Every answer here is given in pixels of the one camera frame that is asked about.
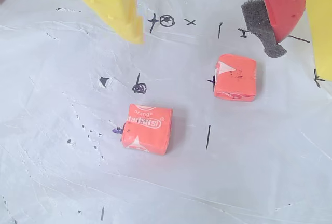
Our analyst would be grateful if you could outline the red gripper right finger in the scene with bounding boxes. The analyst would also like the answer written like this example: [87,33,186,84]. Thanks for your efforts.
[240,0,309,59]

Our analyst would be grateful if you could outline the orange candy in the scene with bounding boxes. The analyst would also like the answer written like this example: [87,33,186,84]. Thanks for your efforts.
[121,103,174,155]
[212,53,258,103]

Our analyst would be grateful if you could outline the yellow three-compartment box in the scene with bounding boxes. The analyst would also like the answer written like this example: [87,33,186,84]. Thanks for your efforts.
[306,0,332,81]

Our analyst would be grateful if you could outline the white plastic table cover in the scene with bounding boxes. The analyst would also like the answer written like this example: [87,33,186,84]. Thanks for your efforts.
[0,0,332,224]

